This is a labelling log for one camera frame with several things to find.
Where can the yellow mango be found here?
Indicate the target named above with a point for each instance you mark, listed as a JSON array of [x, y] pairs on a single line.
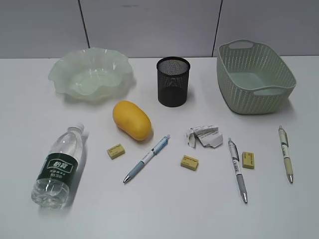
[[132, 120]]

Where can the white waste paper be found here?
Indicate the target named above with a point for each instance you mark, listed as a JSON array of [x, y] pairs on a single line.
[[208, 135]]

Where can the clear water bottle green label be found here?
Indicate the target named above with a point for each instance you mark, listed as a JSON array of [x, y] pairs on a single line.
[[52, 186]]

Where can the blue white ballpoint pen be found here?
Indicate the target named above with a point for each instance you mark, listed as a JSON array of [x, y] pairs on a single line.
[[154, 151]]

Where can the black mesh pen holder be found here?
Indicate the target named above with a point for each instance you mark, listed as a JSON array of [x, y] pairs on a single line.
[[173, 75]]

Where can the yellow eraser left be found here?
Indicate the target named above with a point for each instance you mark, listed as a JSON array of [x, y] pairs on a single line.
[[116, 151]]

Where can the yellow eraser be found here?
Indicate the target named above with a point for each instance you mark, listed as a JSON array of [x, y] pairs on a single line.
[[248, 160], [116, 151], [189, 163]]

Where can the yellow eraser middle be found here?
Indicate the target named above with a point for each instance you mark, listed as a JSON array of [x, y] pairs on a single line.
[[189, 163]]

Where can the grey white ballpoint pen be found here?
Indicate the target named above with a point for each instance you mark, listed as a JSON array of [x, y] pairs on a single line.
[[236, 164]]

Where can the translucent green wavy plate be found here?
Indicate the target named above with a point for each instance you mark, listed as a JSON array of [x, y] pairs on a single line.
[[92, 74]]

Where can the yellow eraser right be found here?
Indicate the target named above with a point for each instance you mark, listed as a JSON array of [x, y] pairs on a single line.
[[248, 160]]

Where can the green plastic woven basket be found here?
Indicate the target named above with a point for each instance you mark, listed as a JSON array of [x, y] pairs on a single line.
[[252, 77]]

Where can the beige white ballpoint pen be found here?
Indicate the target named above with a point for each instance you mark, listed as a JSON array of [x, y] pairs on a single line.
[[286, 155]]

